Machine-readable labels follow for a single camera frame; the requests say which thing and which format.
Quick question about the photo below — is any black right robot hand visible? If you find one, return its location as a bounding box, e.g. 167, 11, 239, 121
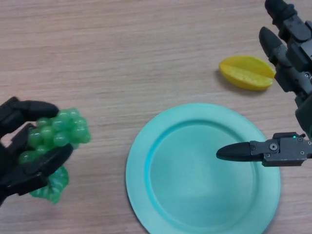
216, 0, 312, 168

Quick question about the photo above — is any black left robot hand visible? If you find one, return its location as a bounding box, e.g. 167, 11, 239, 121
0, 97, 74, 208

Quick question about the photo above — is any green grape bunch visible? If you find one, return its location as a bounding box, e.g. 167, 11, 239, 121
19, 107, 92, 205

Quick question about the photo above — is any teal round plate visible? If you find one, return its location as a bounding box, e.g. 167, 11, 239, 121
126, 103, 281, 234

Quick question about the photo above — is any yellow starfruit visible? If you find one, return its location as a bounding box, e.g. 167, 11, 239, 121
218, 55, 276, 92

